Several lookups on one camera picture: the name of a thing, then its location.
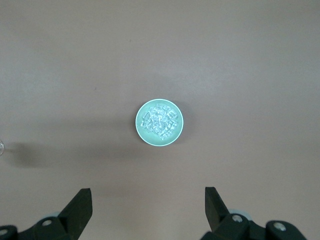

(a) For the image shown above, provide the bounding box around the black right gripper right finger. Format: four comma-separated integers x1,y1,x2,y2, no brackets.
201,186,309,240

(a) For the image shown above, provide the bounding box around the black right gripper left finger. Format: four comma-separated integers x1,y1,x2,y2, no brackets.
0,188,94,240

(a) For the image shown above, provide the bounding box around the clear ice cubes pile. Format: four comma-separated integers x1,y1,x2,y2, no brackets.
140,104,179,141

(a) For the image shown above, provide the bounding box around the green ceramic bowl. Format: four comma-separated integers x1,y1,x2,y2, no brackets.
135,99,185,147

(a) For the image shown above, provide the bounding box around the brown table cover mat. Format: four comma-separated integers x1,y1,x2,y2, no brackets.
0,0,320,240

